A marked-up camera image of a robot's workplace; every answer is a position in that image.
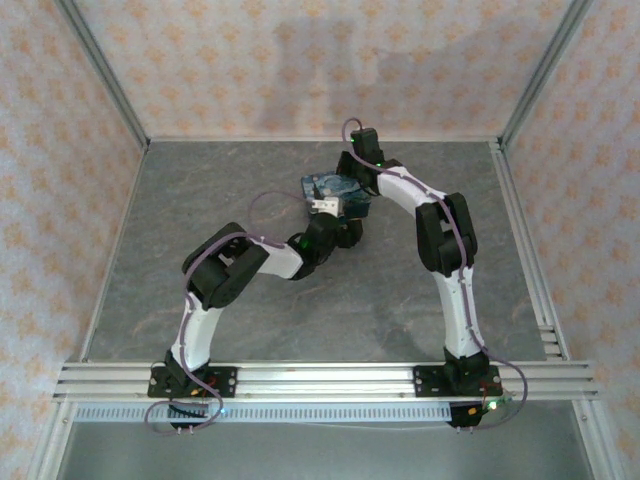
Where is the starry night painted box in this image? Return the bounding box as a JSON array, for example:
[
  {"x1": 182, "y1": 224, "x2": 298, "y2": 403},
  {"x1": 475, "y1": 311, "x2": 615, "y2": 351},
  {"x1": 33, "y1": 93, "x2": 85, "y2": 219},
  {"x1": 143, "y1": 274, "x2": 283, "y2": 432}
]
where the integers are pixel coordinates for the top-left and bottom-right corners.
[{"x1": 298, "y1": 171, "x2": 372, "y2": 221}]

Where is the thin aluminium side strip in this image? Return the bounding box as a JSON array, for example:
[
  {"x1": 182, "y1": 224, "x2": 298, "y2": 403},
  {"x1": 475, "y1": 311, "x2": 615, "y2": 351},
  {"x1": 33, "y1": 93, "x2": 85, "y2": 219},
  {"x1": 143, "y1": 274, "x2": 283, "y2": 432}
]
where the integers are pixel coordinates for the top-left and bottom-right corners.
[{"x1": 78, "y1": 144, "x2": 150, "y2": 364}]

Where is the grey metal sheet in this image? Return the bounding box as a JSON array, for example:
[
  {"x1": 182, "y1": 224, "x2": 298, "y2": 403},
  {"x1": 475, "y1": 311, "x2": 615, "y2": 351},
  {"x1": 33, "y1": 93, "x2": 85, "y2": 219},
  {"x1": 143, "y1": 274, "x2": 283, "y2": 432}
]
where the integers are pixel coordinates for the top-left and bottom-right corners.
[{"x1": 57, "y1": 422, "x2": 599, "y2": 480}]

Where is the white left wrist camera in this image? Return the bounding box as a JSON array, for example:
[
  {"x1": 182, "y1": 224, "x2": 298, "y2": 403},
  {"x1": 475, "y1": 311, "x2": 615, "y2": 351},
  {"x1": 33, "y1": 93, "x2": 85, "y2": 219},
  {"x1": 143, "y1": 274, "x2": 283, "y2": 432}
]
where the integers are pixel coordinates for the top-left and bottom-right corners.
[{"x1": 305, "y1": 196, "x2": 342, "y2": 217}]

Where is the thin aluminium wall strip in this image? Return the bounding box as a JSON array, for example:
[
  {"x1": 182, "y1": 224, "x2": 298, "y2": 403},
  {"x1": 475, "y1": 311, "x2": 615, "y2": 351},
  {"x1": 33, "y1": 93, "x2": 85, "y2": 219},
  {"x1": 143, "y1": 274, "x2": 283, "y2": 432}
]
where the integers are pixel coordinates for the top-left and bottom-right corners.
[{"x1": 147, "y1": 134, "x2": 501, "y2": 144}]

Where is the wide aluminium mounting rail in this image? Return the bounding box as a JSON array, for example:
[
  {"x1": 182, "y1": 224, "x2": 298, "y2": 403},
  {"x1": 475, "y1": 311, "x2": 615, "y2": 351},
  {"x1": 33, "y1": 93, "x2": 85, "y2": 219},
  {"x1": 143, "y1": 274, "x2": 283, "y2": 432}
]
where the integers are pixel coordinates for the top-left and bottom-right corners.
[{"x1": 52, "y1": 360, "x2": 600, "y2": 403}]

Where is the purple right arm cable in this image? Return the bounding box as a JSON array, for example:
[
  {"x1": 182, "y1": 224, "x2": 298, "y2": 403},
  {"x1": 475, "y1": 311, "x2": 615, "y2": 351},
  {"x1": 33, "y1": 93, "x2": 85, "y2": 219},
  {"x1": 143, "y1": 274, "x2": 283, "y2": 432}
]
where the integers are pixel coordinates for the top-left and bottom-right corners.
[{"x1": 340, "y1": 117, "x2": 530, "y2": 431}]

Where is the triple aluminium side rail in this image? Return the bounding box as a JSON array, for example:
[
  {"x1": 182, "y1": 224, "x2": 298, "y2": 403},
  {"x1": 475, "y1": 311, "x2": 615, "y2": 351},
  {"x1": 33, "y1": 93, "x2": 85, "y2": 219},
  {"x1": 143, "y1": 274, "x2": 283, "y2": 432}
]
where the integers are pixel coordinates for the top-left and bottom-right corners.
[{"x1": 491, "y1": 141, "x2": 571, "y2": 362}]

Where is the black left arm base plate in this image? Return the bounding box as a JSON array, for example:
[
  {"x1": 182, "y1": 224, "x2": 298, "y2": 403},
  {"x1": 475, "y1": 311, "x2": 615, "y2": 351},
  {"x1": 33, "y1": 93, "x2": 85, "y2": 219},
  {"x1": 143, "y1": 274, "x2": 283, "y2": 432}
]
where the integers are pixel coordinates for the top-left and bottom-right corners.
[{"x1": 147, "y1": 366, "x2": 239, "y2": 400}]

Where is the grey slotted cable duct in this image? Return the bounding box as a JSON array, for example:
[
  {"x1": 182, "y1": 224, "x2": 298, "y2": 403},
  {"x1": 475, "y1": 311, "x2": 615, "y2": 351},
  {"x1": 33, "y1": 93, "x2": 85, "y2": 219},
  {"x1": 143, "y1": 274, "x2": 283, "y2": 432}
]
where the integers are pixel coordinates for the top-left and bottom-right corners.
[{"x1": 74, "y1": 402, "x2": 454, "y2": 424}]

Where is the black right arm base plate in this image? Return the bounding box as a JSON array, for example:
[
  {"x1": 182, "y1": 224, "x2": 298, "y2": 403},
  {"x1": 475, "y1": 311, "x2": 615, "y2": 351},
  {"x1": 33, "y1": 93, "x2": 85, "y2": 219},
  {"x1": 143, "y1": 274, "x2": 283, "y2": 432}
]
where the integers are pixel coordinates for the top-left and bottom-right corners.
[{"x1": 413, "y1": 364, "x2": 501, "y2": 400}]

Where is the aluminium frame post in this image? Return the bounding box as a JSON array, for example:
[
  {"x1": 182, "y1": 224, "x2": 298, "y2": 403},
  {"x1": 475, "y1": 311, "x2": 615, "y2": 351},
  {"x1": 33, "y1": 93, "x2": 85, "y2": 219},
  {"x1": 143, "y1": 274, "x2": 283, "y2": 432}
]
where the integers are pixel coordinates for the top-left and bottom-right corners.
[
  {"x1": 498, "y1": 0, "x2": 600, "y2": 149},
  {"x1": 53, "y1": 0, "x2": 151, "y2": 150}
]

